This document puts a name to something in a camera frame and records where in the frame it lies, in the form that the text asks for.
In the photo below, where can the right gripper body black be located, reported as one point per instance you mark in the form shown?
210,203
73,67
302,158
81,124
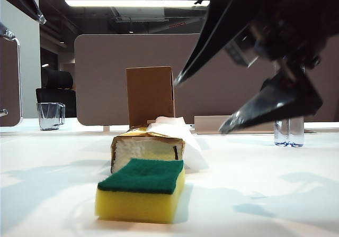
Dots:
296,17

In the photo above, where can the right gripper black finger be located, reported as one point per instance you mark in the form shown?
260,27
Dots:
225,17
286,99

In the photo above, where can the yellow sponge green scouring pad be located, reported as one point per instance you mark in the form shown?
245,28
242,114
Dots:
137,202

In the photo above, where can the clear plastic water bottle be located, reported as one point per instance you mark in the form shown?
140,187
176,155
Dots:
288,136

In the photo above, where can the narrow brown desk partition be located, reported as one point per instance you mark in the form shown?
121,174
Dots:
9,83

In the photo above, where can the small metal rod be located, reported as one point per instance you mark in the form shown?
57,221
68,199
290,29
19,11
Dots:
3,113

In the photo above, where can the long ceiling strip light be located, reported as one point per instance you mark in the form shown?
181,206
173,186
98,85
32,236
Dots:
132,3

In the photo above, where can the clear glass mug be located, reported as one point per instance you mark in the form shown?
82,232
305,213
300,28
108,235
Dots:
50,116

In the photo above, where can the upright brown cardboard box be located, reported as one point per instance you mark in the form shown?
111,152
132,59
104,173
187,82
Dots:
148,94

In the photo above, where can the white tissue sheet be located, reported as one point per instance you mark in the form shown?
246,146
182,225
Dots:
172,128

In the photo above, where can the brown wrapped tissue pack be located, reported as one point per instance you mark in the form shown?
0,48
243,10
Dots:
137,147

